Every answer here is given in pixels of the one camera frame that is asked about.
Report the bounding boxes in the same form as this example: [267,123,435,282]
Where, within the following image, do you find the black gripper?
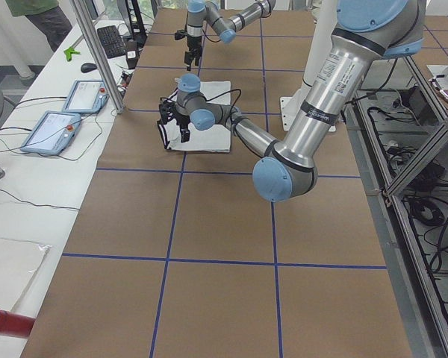
[157,97,190,143]
[174,29,202,72]

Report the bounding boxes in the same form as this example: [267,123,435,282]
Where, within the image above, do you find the grey cartoon print t-shirt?
[156,80,233,153]

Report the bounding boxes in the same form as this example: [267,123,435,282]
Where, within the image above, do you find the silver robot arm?
[157,1,426,202]
[174,0,276,71]

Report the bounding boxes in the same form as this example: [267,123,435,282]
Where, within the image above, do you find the black keyboard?
[96,25,126,59]

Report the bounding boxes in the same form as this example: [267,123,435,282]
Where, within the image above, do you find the upper blue teach pendant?
[62,80,108,114]

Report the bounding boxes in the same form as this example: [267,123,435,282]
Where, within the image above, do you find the blue teach pendant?
[19,111,82,155]
[62,80,108,114]

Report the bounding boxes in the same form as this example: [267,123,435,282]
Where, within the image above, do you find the black computer mouse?
[80,63,97,73]

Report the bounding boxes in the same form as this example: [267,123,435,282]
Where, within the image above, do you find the lower blue teach pendant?
[19,111,82,155]

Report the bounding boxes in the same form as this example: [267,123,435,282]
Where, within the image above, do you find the green plastic tool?
[63,46,81,62]

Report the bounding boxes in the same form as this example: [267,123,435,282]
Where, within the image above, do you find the person in green shirt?
[5,0,72,52]

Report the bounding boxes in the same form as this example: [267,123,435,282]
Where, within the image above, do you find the clear plastic bag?
[0,238,52,311]

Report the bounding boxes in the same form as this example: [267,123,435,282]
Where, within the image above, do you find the red cylinder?
[0,310,35,339]

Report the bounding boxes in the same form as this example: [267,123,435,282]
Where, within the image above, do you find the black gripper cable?
[205,87,243,116]

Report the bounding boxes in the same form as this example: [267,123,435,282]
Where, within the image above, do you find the aluminium frame post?
[70,0,125,114]

